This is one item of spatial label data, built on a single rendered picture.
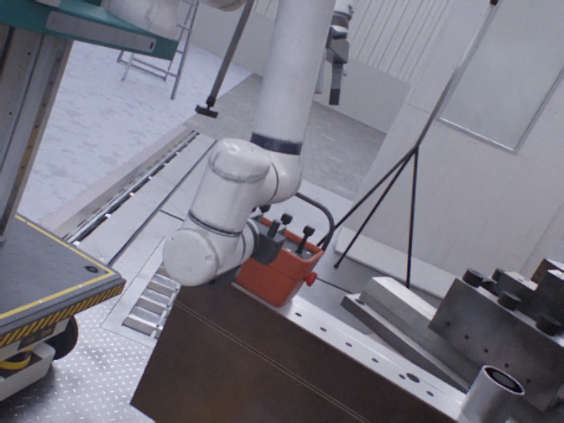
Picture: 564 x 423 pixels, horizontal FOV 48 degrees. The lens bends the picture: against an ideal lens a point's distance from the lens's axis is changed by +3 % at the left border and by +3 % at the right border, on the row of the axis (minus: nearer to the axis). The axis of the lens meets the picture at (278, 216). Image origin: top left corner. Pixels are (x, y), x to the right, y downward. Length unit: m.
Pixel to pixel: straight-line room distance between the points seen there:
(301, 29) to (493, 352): 1.53
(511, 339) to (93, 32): 1.57
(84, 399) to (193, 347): 0.69
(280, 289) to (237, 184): 0.45
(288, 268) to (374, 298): 1.31
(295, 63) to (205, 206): 0.27
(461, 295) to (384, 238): 2.20
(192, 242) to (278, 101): 0.27
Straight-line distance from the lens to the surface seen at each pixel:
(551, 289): 2.32
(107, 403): 2.04
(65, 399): 2.01
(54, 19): 1.42
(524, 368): 2.25
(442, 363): 2.43
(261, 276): 1.30
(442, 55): 4.29
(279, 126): 1.00
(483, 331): 2.28
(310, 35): 1.00
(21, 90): 1.83
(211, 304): 1.35
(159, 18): 1.73
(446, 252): 4.56
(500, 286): 2.37
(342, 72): 1.60
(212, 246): 0.90
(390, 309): 2.52
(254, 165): 0.88
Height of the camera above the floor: 1.20
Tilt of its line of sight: 16 degrees down
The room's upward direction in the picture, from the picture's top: 25 degrees clockwise
